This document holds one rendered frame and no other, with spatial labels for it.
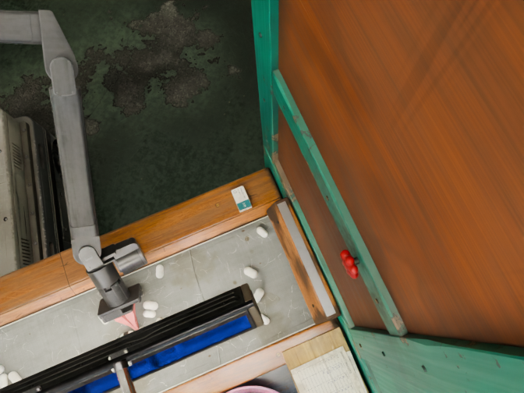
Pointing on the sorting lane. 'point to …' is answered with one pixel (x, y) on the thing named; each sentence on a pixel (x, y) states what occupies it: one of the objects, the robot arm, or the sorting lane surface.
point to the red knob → (349, 263)
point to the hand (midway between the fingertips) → (136, 326)
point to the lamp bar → (152, 345)
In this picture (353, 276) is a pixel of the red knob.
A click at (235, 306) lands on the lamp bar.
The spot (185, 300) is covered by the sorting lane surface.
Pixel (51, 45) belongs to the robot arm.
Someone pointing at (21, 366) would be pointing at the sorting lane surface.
